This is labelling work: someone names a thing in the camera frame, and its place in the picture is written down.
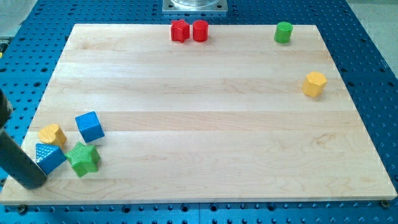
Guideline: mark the yellow hexagon block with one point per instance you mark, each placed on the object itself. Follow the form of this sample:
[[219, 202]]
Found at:
[[314, 84]]

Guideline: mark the yellow heart block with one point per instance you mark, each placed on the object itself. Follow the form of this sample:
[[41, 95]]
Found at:
[[53, 135]]

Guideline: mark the wooden board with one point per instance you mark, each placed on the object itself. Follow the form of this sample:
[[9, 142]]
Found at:
[[224, 120]]

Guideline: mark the red star block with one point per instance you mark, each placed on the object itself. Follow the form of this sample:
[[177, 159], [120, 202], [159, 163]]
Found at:
[[180, 30]]

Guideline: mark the red cylinder block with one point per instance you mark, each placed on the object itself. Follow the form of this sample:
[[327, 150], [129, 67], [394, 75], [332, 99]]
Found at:
[[200, 31]]

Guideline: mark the blue cube block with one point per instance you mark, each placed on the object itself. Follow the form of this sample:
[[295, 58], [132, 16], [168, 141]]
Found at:
[[89, 126]]

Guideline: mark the green cylinder block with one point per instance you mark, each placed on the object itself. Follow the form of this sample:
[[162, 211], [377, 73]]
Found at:
[[283, 32]]

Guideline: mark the green star block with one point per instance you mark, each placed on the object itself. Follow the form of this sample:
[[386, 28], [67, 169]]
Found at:
[[83, 159]]

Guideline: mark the blue triangle block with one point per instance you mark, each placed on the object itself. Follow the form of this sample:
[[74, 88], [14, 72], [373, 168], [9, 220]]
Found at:
[[49, 157]]

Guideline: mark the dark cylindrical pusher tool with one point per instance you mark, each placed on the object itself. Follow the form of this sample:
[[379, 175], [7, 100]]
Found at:
[[13, 159]]

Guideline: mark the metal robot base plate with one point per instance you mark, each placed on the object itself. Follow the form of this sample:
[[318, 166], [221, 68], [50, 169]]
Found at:
[[187, 6]]

